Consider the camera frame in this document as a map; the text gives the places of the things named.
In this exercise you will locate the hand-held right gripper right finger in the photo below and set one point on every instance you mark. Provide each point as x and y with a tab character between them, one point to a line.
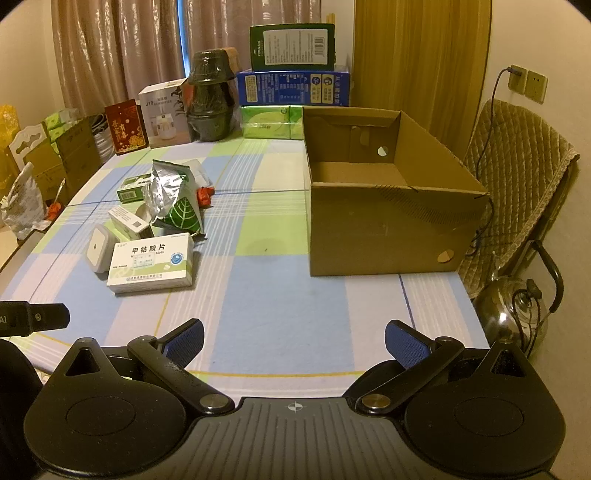
408	346

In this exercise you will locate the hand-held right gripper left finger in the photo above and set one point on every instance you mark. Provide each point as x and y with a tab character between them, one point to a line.
187	344

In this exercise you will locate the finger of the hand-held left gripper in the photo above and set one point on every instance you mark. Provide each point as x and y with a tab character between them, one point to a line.
48	316

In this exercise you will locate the brown cardboard box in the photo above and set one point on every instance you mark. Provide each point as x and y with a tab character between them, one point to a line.
383	230

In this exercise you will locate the silver foil bag green leaf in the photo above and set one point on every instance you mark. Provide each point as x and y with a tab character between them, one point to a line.
182	212

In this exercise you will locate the small green medicine box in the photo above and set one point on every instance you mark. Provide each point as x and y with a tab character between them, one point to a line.
129	191

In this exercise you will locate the clear plastic tray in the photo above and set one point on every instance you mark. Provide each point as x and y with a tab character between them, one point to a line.
199	171

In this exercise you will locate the desktop with checkered cloth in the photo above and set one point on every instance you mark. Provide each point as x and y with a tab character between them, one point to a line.
258	286

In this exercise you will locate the white square night light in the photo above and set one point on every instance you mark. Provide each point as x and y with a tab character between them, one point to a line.
98	247

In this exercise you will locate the white flat medicine box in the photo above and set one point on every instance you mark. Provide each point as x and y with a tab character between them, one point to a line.
147	263

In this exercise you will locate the stainless steel kettle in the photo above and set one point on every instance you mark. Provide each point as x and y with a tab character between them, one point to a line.
501	314

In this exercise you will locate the white plastic bag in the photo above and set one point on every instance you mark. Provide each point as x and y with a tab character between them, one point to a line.
21	203

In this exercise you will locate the small white box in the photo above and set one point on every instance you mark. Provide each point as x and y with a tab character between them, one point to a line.
131	221

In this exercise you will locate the brown cardboard carton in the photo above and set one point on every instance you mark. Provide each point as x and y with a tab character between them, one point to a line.
78	147
46	175

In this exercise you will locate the small red packet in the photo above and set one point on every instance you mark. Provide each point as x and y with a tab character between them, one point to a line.
205	196

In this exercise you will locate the yellow plastic bag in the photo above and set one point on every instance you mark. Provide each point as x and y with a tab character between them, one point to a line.
9	138

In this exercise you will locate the green tissue boxes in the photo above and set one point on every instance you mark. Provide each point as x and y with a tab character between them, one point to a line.
60	120

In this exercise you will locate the quilted chair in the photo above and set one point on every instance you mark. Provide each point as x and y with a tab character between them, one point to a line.
512	175

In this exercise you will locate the white humidifier box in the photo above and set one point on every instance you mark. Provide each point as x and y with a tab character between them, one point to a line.
159	115

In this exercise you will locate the dark stacked flower pots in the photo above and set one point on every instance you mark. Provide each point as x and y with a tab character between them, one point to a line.
207	110

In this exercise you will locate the blue printed box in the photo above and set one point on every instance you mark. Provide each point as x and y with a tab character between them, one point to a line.
291	87

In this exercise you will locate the beige patterned curtain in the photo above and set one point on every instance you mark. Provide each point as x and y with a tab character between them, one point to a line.
115	46
277	14

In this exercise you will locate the yellow curtain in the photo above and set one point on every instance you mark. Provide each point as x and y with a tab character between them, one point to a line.
415	55

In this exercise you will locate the large green printed box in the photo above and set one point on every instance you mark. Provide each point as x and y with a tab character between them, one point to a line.
291	46

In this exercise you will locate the black chair frame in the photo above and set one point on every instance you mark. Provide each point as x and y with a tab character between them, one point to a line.
556	277

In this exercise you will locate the wall socket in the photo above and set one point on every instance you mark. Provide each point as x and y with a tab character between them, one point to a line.
519	83
536	86

